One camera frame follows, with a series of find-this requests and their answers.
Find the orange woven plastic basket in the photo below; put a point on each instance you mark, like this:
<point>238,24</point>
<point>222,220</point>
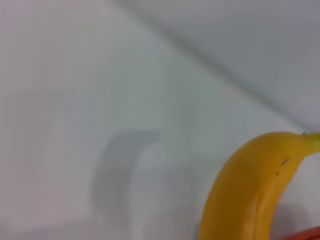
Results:
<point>303,235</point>

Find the yellow banana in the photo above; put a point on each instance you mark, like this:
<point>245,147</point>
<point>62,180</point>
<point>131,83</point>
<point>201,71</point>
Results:
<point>240,190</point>

